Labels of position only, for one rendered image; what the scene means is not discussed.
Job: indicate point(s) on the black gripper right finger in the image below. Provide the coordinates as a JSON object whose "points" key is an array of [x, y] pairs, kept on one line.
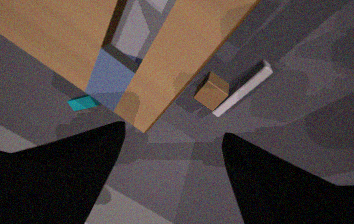
{"points": [[270, 190]]}

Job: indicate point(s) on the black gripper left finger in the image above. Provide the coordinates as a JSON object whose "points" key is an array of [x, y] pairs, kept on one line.
{"points": [[58, 182]]}

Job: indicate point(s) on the small teal block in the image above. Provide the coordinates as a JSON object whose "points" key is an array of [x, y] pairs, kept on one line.
{"points": [[83, 102]]}

